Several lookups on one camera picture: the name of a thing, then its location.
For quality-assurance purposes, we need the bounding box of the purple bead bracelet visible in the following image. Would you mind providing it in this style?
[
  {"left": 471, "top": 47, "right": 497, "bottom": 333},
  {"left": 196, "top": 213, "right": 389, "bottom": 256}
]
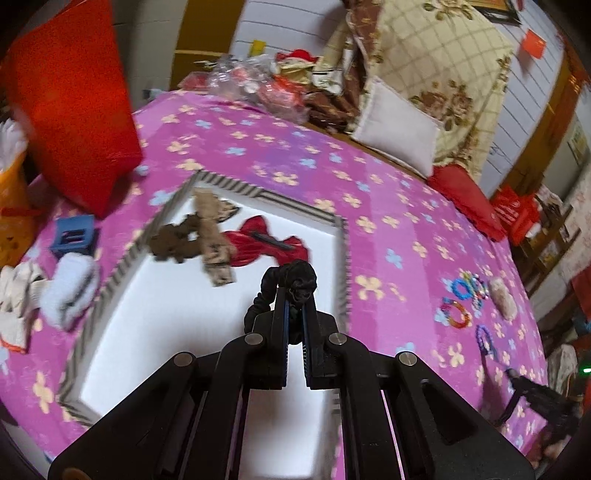
[{"left": 475, "top": 323, "right": 498, "bottom": 361}]

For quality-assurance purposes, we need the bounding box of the amber rainbow bead bracelet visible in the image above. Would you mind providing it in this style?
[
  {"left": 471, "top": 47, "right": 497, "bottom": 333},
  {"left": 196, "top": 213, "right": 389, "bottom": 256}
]
[{"left": 440, "top": 297, "right": 474, "bottom": 329}]

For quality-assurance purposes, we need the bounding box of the cream dotted chiffon scrunchie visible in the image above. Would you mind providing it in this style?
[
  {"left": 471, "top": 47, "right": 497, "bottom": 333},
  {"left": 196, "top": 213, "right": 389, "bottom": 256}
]
[{"left": 489, "top": 277, "right": 518, "bottom": 322}]

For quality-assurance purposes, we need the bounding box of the tan organza leopard bow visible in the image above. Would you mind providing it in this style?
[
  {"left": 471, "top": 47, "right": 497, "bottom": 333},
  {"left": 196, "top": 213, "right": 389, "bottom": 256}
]
[{"left": 193, "top": 188, "right": 239, "bottom": 287}]

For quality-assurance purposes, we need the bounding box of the black fabric scrunchie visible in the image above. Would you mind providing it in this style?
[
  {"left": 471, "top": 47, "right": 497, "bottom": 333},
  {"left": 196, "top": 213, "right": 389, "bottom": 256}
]
[{"left": 243, "top": 259, "right": 318, "bottom": 345}]

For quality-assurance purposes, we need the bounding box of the brown fabric scrunchie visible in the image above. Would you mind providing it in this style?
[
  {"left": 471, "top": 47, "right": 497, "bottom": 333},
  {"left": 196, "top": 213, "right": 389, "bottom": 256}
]
[{"left": 148, "top": 214, "right": 201, "bottom": 263}]

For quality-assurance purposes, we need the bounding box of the red satin bow clip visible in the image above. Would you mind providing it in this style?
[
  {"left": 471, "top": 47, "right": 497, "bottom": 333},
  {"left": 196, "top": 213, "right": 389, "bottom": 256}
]
[{"left": 222, "top": 215, "right": 310, "bottom": 267}]

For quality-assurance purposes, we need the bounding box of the striped white jewelry box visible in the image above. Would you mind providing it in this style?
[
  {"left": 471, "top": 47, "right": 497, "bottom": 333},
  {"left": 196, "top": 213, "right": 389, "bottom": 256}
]
[{"left": 58, "top": 170, "right": 349, "bottom": 479}]

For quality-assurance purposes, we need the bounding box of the pink floral bedsheet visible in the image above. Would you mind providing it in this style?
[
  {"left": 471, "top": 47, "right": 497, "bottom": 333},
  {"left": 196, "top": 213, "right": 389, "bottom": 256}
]
[{"left": 96, "top": 92, "right": 548, "bottom": 411}]

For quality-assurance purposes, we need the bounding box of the white fluffy sock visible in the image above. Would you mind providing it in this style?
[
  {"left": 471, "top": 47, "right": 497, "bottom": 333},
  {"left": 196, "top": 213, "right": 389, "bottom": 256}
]
[{"left": 39, "top": 252, "right": 100, "bottom": 331}]

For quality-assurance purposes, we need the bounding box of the red shopping bag right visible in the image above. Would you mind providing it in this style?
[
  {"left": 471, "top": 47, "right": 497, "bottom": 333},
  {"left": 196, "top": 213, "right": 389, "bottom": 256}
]
[{"left": 491, "top": 186, "right": 540, "bottom": 246}]

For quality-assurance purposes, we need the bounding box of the cream work glove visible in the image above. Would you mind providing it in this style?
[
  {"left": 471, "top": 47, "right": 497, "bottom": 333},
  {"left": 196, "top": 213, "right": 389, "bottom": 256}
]
[{"left": 1, "top": 261, "right": 48, "bottom": 353}]

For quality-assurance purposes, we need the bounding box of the blue plastic hair claw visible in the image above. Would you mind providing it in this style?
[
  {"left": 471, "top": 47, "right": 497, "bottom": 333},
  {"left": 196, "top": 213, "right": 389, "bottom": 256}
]
[{"left": 49, "top": 215, "right": 97, "bottom": 259}]

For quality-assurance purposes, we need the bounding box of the red ruffled cushion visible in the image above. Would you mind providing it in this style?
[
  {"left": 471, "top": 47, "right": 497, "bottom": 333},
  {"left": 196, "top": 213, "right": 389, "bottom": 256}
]
[{"left": 427, "top": 164, "right": 506, "bottom": 242}]

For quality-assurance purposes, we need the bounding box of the orange plastic basket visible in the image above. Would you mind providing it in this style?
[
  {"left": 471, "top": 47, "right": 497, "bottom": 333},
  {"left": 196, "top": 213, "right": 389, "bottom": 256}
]
[{"left": 0, "top": 151, "right": 39, "bottom": 267}]

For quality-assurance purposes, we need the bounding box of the white small pillow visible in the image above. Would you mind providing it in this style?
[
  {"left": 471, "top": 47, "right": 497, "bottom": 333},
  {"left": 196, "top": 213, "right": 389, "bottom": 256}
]
[{"left": 352, "top": 78, "right": 442, "bottom": 178}]

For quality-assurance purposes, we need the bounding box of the clear plastic snack bag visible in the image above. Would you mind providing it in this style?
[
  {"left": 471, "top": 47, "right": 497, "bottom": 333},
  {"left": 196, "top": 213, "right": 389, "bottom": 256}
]
[{"left": 178, "top": 54, "right": 310, "bottom": 125}]

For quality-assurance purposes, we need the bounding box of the brown patterned blanket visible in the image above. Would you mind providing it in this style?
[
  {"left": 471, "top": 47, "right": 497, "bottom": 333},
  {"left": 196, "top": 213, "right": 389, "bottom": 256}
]
[{"left": 304, "top": 1, "right": 384, "bottom": 132}]

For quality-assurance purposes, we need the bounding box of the red gift bag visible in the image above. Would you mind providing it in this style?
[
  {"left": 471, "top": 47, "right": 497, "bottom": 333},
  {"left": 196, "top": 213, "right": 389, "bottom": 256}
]
[{"left": 1, "top": 1, "right": 142, "bottom": 217}]

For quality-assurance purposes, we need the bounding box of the beige floral quilt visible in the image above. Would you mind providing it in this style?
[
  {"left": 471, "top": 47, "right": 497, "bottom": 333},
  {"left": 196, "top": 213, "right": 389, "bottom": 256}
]
[{"left": 317, "top": 0, "right": 515, "bottom": 181}]

